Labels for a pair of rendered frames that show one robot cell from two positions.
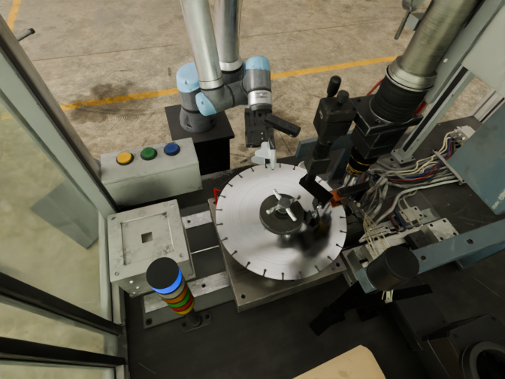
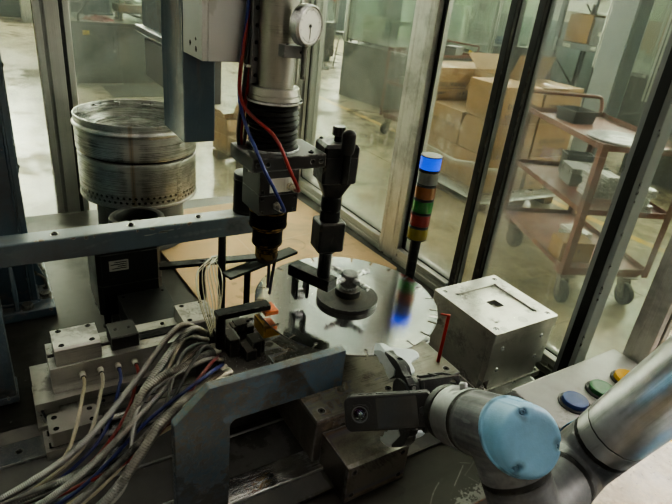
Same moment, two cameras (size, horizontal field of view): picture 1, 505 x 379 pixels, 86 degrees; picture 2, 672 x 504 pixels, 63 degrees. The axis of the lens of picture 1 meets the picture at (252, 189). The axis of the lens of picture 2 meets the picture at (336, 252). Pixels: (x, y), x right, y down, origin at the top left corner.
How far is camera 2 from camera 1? 121 cm
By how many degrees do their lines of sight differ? 98
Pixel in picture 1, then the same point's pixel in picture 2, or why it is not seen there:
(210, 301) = not seen: hidden behind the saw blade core
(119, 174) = (604, 359)
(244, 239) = (383, 278)
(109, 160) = not seen: hidden behind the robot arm
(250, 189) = (399, 319)
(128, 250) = (502, 294)
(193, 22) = not seen: outside the picture
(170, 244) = (464, 300)
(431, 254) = (186, 218)
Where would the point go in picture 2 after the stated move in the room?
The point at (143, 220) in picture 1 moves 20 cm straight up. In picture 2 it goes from (514, 315) to (541, 225)
